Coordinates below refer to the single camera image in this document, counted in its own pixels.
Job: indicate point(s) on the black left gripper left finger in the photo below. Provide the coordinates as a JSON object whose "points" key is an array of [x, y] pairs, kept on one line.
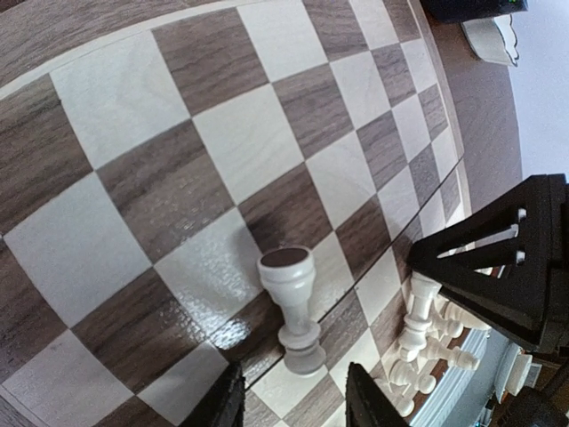
{"points": [[223, 404]]}

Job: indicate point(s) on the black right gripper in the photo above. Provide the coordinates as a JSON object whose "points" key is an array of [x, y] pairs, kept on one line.
{"points": [[508, 263]]}

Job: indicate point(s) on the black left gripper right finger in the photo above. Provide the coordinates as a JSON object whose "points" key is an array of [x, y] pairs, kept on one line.
{"points": [[366, 405]]}

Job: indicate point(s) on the white pawn piece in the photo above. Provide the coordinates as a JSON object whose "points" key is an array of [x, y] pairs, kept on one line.
{"points": [[454, 357], [456, 319]]}

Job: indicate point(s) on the white queen piece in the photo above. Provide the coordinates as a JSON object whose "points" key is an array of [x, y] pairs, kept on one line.
{"points": [[288, 275]]}

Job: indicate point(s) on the wooden chess board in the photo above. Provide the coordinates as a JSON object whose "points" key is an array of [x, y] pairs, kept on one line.
{"points": [[153, 151]]}

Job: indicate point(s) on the white king piece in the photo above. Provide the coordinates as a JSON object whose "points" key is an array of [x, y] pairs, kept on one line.
{"points": [[413, 338]]}

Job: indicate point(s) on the white scalloped bowl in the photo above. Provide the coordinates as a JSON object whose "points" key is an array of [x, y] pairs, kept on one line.
{"points": [[493, 39]]}

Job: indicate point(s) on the dark blue cup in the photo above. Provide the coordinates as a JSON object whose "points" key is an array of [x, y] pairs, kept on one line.
{"points": [[457, 11]]}

